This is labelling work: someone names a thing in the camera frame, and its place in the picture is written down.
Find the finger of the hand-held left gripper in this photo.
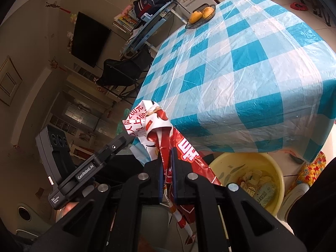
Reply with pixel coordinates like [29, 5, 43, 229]
[93, 134, 135, 168]

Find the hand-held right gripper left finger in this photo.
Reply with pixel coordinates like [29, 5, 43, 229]
[30, 159, 164, 252]

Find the stack of books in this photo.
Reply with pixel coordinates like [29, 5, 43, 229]
[113, 13, 139, 33]

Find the red knot wall decoration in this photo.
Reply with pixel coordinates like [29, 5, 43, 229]
[46, 2, 71, 13]

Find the red floor object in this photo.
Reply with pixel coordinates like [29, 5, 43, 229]
[290, 2, 309, 11]

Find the blue checked plastic tablecloth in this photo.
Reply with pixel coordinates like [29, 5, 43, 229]
[133, 0, 336, 163]

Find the glass display cabinet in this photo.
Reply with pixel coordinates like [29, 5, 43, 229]
[49, 102, 116, 143]

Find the person's right leg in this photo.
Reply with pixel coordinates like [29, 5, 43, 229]
[291, 157, 336, 252]

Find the pale green seat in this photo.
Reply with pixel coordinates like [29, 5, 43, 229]
[10, 202, 61, 242]

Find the small green drink carton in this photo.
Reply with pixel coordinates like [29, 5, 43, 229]
[252, 183, 277, 204]

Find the white plastic stool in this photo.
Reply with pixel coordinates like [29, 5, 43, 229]
[181, 0, 210, 13]

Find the yellow plastic basin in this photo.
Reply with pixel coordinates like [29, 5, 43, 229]
[209, 152, 285, 217]

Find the white shoe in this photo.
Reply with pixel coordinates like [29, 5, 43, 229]
[277, 182, 310, 222]

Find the dark backpack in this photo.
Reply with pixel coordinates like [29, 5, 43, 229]
[133, 0, 171, 19]

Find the black folding chair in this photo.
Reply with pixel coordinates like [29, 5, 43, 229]
[96, 49, 154, 105]

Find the person's left hand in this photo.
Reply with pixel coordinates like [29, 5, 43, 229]
[56, 202, 79, 223]

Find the red white snack bag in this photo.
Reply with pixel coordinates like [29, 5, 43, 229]
[122, 100, 222, 244]

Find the blue glass-top desk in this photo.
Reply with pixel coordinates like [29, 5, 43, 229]
[123, 0, 179, 55]

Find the yellow mango with dark spot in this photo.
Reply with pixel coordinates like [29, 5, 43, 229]
[189, 10, 204, 24]

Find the colourful knitted mat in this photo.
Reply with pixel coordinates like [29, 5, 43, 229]
[286, 151, 327, 189]

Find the dark glass fruit bowl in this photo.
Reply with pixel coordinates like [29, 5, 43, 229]
[185, 4, 217, 29]

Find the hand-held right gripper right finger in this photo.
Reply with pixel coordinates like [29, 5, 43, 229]
[171, 148, 307, 252]

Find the black television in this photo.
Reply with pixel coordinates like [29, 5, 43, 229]
[71, 12, 112, 68]

